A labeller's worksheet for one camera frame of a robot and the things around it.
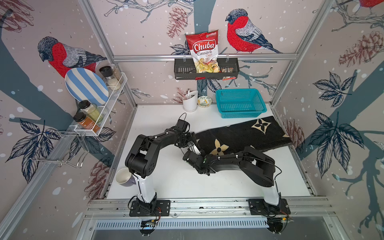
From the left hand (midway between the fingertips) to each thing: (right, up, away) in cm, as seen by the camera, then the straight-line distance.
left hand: (195, 139), depth 96 cm
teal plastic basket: (+38, +26, +26) cm, 52 cm away
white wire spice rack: (-44, +19, -26) cm, 54 cm away
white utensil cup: (-4, +24, +14) cm, 28 cm away
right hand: (0, -9, -4) cm, 9 cm away
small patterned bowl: (+7, +27, +26) cm, 38 cm away
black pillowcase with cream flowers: (+42, +2, +5) cm, 43 cm away
